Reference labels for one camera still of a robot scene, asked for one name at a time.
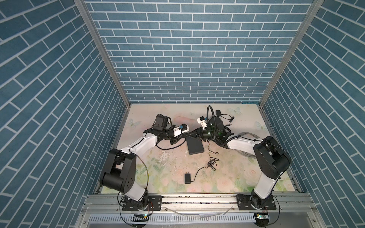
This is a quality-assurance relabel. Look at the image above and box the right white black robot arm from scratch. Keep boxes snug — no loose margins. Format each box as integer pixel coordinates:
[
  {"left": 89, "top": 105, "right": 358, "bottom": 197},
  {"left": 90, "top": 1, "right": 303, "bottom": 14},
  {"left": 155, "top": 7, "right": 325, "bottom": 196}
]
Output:
[{"left": 184, "top": 127, "right": 292, "bottom": 200}]

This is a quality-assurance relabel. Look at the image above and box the black loose power adapter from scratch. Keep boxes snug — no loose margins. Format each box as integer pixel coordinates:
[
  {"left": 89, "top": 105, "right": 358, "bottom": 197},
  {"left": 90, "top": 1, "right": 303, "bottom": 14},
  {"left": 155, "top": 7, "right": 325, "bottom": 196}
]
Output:
[{"left": 184, "top": 173, "right": 192, "bottom": 184}]

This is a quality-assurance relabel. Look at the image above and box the grey ethernet cable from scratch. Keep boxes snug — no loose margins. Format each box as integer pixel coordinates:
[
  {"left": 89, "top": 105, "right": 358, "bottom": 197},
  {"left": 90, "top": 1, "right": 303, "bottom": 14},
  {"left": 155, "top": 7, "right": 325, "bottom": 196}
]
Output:
[{"left": 236, "top": 131, "right": 261, "bottom": 157}]

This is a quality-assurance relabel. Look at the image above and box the aluminium front rail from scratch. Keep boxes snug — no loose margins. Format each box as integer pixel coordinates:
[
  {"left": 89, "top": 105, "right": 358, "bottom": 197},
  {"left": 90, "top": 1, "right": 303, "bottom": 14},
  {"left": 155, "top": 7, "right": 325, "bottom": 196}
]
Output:
[{"left": 82, "top": 192, "right": 316, "bottom": 213}]

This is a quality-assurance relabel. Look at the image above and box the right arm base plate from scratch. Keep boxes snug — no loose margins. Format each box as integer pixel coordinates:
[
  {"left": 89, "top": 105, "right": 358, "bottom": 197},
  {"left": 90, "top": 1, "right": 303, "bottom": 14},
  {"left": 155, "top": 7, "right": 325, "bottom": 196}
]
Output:
[{"left": 235, "top": 193, "right": 277, "bottom": 211}]

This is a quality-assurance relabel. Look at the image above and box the white slotted cable duct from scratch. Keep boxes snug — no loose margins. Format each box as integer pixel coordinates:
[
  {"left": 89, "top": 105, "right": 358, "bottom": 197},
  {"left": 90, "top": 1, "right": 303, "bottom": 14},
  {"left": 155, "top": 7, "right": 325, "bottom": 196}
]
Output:
[{"left": 88, "top": 213, "right": 256, "bottom": 225}]

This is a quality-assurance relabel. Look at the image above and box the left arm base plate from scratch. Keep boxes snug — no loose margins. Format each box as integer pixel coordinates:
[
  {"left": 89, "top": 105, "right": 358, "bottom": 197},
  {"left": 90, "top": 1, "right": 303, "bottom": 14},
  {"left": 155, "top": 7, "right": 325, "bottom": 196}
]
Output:
[{"left": 120, "top": 195, "right": 163, "bottom": 211}]

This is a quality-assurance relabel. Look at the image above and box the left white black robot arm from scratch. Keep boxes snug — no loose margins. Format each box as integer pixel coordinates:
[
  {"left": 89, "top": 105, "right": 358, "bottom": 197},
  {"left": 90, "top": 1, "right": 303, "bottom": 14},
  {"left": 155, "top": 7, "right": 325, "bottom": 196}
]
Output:
[{"left": 99, "top": 124, "right": 189, "bottom": 202}]

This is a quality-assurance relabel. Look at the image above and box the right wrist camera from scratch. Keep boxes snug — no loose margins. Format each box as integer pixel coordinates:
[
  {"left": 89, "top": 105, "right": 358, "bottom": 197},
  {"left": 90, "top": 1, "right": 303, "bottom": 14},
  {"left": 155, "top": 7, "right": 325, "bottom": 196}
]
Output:
[{"left": 197, "top": 116, "right": 209, "bottom": 130}]

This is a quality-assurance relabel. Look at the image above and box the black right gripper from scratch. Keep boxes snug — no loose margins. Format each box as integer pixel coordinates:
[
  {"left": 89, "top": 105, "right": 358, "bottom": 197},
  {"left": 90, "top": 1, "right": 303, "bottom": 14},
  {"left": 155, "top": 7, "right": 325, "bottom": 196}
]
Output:
[{"left": 188, "top": 127, "right": 219, "bottom": 142}]

